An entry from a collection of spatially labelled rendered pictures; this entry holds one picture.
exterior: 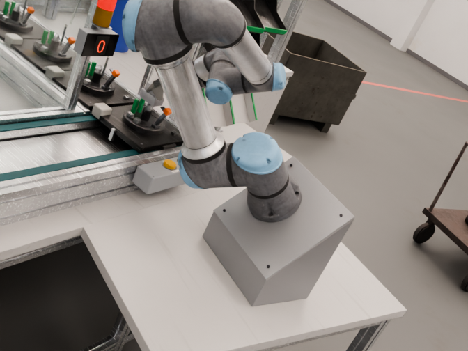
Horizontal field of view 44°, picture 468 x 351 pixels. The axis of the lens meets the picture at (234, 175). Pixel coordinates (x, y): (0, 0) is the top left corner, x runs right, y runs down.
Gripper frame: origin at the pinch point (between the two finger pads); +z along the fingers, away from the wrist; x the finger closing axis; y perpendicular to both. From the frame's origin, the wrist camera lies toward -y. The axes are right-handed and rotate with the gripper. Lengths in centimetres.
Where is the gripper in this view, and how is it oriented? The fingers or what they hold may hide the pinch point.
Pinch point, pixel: (154, 88)
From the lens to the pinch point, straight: 189.1
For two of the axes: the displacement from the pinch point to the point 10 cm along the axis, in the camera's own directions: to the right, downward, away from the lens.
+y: 3.2, 9.5, -0.3
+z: -7.6, 2.7, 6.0
